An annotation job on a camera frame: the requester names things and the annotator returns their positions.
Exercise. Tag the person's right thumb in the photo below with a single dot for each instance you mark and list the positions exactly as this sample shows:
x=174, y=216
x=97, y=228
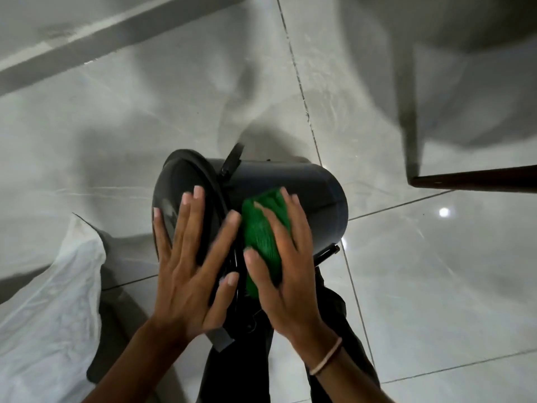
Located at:
x=260, y=272

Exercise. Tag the dark brown wooden table leg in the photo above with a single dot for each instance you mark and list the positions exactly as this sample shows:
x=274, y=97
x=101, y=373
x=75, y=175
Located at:
x=482, y=179

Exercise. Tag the pink wristband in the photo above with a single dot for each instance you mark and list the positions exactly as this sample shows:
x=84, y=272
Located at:
x=326, y=359

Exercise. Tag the person's left hand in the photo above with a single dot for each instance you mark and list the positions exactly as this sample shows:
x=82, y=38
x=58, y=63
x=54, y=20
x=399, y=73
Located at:
x=182, y=285

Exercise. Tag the person's right middle finger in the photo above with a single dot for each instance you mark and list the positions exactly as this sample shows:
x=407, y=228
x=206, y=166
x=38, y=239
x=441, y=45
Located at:
x=293, y=218

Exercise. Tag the green scrub pad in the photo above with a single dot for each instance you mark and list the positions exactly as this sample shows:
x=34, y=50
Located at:
x=256, y=230

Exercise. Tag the person's left forearm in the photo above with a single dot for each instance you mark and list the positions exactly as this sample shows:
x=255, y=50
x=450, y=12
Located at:
x=142, y=365

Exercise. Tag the black pedal bin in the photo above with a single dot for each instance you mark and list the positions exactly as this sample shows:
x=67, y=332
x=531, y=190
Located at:
x=319, y=193

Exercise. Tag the person's dark trousers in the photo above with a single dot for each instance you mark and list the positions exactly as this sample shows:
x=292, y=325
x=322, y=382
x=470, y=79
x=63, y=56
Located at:
x=235, y=365

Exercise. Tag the white plastic bag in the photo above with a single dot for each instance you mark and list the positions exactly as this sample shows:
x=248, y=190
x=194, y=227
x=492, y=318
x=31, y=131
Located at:
x=46, y=314

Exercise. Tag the person's right forearm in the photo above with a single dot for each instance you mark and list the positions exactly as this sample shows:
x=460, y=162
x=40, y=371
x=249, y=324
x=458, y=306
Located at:
x=348, y=377

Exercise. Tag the person's left middle finger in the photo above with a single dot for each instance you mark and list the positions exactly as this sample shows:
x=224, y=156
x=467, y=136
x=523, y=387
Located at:
x=195, y=222

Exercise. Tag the person's right hand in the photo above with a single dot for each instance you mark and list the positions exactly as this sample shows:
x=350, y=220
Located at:
x=289, y=285

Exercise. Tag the person's left little finger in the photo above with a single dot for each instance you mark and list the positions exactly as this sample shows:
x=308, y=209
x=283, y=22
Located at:
x=162, y=239

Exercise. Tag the person's left thumb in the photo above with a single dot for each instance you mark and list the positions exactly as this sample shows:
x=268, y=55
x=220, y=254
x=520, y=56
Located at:
x=224, y=295

